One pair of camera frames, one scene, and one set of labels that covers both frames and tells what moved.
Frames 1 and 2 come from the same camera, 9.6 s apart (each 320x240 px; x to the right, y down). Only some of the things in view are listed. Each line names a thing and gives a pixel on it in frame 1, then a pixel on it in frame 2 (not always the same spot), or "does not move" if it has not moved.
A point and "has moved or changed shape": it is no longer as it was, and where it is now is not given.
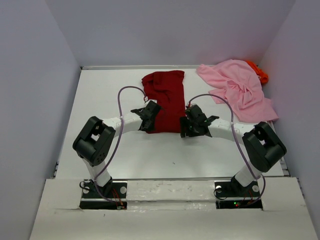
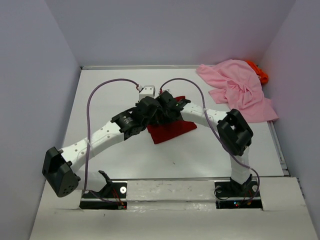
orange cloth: x=263 y=76 does not move
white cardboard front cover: x=167 y=209 does not move
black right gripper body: x=190 y=127 → x=166 y=117
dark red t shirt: x=167 y=89 has moved or changed shape
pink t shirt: x=241 y=86 does not move
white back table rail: x=140 y=67 does not move
